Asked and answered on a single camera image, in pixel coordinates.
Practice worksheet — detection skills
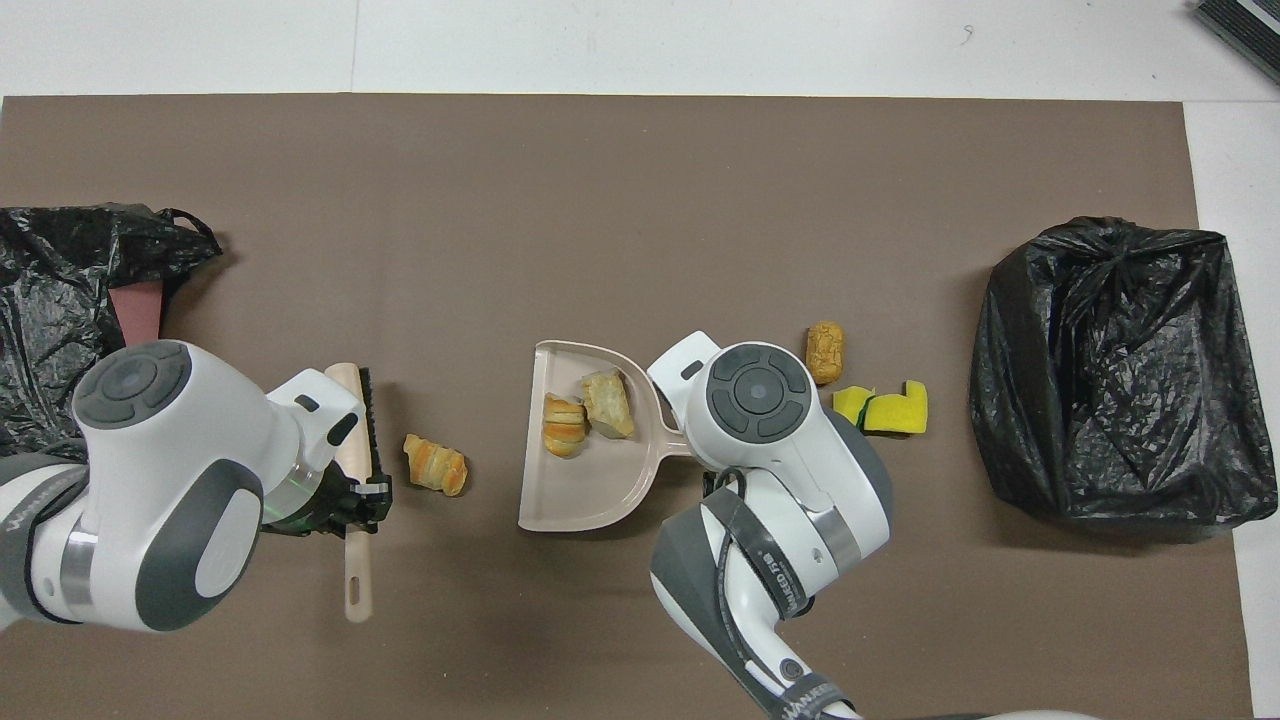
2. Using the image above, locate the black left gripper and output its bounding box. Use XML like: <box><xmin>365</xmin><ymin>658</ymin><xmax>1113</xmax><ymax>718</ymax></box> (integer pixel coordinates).
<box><xmin>262</xmin><ymin>465</ymin><xmax>393</xmax><ymax>541</ymax></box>

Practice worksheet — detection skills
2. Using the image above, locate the beige brush with black bristles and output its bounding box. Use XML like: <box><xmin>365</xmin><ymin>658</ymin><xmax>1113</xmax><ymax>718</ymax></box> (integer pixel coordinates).
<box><xmin>325</xmin><ymin>362</ymin><xmax>393</xmax><ymax>623</ymax></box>

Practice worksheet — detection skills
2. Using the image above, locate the beige plastic dustpan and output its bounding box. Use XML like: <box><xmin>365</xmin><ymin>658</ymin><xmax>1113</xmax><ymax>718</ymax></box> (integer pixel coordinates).
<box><xmin>517</xmin><ymin>340</ymin><xmax>701</xmax><ymax>533</ymax></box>

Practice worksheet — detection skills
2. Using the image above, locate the pale bread chunk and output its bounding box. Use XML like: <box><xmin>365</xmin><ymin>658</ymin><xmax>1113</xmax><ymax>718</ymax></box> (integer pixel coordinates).
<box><xmin>582</xmin><ymin>369</ymin><xmax>636</xmax><ymax>441</ymax></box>

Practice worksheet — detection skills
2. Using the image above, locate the brown bread roll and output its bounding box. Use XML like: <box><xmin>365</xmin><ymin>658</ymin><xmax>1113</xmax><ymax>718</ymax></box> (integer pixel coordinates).
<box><xmin>805</xmin><ymin>320</ymin><xmax>845</xmax><ymax>386</ymax></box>

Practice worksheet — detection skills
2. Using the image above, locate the small yellow sponge piece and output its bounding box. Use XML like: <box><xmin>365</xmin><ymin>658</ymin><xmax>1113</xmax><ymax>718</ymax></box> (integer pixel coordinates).
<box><xmin>833</xmin><ymin>386</ymin><xmax>877</xmax><ymax>429</ymax></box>

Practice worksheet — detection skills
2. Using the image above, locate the large yellow sponge piece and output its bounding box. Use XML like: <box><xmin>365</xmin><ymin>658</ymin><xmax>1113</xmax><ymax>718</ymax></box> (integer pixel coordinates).
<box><xmin>864</xmin><ymin>380</ymin><xmax>929</xmax><ymax>435</ymax></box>

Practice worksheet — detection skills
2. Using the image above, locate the black bag lining pink bin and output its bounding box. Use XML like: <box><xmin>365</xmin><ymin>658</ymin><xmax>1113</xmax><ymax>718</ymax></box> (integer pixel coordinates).
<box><xmin>0</xmin><ymin>204</ymin><xmax>224</xmax><ymax>456</ymax></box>

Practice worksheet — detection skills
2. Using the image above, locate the black trash bag bin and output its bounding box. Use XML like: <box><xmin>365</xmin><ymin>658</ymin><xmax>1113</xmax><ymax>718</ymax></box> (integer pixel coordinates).
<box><xmin>968</xmin><ymin>216</ymin><xmax>1279</xmax><ymax>531</ymax></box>

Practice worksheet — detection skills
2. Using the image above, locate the brown paper table mat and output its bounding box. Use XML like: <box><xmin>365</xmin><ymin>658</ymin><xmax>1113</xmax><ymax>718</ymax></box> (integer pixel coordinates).
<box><xmin>0</xmin><ymin>93</ymin><xmax>1256</xmax><ymax>720</ymax></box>

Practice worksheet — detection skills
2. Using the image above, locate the grey ribbed device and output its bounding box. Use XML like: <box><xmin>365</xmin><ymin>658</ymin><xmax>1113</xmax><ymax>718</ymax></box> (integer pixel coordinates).
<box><xmin>1192</xmin><ymin>0</ymin><xmax>1280</xmax><ymax>83</ymax></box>

